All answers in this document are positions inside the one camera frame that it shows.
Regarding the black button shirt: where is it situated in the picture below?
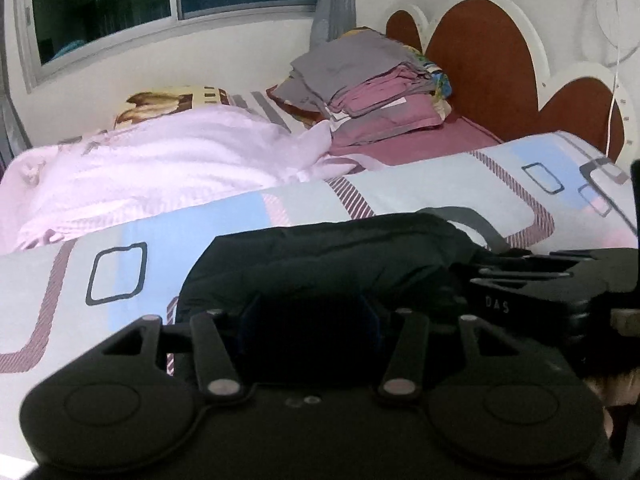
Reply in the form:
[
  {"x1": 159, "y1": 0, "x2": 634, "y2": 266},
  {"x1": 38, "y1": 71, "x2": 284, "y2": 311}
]
[{"x1": 176, "y1": 208, "x2": 511, "y2": 323}]

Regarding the pink folded cloth stack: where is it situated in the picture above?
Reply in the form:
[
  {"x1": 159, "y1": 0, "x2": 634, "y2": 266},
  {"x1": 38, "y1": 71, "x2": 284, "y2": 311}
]
[{"x1": 326, "y1": 65, "x2": 451, "y2": 148}]

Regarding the red white scalloped headboard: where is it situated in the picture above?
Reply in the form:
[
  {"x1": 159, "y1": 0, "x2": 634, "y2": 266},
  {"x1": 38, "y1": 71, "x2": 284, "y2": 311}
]
[{"x1": 382, "y1": 0, "x2": 639, "y2": 167}]

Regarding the grey left curtain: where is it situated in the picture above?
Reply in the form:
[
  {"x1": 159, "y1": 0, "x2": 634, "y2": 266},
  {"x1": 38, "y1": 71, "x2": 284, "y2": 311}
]
[{"x1": 0, "y1": 47, "x2": 32, "y2": 171}]

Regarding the aluminium sliding window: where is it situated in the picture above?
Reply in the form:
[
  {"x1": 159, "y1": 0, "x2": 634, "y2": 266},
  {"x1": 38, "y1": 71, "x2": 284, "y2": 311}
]
[{"x1": 14, "y1": 0, "x2": 321, "y2": 91}]

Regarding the grey right curtain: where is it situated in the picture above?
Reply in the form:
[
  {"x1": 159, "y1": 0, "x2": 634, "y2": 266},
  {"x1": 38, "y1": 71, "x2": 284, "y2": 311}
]
[{"x1": 309, "y1": 0, "x2": 357, "y2": 49}]

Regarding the light pink blanket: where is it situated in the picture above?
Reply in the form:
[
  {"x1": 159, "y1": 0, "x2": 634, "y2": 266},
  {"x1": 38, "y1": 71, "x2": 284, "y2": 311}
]
[{"x1": 1, "y1": 105, "x2": 358, "y2": 254}]

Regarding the person's right hand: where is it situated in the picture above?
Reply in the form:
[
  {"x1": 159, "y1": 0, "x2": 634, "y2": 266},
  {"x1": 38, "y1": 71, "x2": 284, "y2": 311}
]
[{"x1": 586, "y1": 309, "x2": 639, "y2": 438}]

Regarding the white charging cable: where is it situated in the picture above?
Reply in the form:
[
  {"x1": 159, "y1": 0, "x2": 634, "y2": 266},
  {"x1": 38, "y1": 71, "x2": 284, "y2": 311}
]
[{"x1": 594, "y1": 0, "x2": 637, "y2": 162}]

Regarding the grey curtain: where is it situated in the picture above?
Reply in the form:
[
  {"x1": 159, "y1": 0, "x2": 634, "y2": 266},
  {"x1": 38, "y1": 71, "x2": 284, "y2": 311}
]
[
  {"x1": 309, "y1": 0, "x2": 357, "y2": 49},
  {"x1": 0, "y1": 47, "x2": 32, "y2": 171}
]

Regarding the colourful patterned cloth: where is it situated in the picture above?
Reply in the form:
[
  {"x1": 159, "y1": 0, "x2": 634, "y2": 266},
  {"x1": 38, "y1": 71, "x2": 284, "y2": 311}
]
[{"x1": 408, "y1": 47, "x2": 452, "y2": 105}]

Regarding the yellow brown printed pillow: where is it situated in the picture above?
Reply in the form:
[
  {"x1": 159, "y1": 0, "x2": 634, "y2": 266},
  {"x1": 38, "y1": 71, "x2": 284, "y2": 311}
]
[{"x1": 113, "y1": 86, "x2": 235, "y2": 129}]

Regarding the grey folded cloth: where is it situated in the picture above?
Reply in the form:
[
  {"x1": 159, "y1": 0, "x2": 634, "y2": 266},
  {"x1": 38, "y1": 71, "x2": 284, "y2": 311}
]
[{"x1": 270, "y1": 28, "x2": 435, "y2": 116}]

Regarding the patterned white grey bedspread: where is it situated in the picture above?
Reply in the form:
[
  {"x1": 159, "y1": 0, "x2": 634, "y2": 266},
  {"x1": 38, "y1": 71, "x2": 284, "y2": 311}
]
[{"x1": 0, "y1": 129, "x2": 640, "y2": 466}]

